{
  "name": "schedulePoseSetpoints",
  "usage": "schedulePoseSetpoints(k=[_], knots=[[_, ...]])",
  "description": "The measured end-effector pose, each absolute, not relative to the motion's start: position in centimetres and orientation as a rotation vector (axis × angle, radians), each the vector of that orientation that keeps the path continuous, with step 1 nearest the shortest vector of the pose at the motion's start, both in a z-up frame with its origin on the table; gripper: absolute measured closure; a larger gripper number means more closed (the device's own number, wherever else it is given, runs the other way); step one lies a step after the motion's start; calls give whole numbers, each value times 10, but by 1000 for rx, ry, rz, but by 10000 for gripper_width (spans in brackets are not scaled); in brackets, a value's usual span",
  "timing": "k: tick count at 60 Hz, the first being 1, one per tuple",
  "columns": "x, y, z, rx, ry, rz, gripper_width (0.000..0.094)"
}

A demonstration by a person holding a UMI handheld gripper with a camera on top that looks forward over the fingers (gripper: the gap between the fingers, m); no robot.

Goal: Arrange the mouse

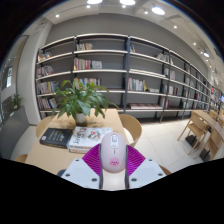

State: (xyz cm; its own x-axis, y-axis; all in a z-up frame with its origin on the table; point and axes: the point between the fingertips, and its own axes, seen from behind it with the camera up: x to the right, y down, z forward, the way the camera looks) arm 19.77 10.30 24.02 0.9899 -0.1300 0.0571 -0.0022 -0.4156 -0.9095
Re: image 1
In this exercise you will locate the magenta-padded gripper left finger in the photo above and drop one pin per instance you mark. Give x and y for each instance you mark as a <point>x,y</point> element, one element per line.
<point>78,173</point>

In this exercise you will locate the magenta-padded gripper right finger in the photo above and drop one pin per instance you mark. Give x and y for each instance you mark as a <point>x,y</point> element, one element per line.
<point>146,172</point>

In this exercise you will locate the pale pink computer mouse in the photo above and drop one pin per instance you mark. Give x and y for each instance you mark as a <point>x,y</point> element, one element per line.
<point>113,153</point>

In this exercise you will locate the red-spined book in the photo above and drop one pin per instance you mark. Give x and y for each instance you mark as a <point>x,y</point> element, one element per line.
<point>78,150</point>

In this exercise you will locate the white illustrated cover book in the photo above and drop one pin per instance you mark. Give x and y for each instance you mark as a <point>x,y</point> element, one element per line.
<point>86,136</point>

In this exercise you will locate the black hardcover book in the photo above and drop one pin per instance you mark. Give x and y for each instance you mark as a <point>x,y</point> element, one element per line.
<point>56,137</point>

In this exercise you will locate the group of wooden slat chairs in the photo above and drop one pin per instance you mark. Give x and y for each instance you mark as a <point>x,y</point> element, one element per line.
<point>198,128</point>

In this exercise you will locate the green potted plant white pot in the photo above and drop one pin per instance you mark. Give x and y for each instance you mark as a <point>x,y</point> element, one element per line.
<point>78,101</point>

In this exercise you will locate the small green floor plant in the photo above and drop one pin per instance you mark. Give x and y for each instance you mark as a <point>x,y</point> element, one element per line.
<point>16,101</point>

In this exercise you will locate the group of ceiling lights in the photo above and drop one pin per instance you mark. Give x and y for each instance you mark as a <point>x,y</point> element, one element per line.
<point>158,10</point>

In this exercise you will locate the long wall bookshelf unit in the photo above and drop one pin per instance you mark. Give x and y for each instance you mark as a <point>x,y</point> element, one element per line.
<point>146,66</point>

